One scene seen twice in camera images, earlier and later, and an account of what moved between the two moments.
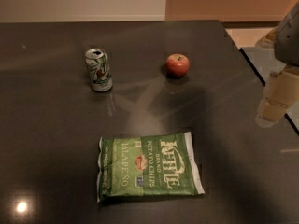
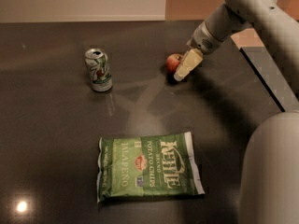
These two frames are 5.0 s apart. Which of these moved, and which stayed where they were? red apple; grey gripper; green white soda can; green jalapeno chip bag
Moved: grey gripper
Stayed: green white soda can; green jalapeno chip bag; red apple
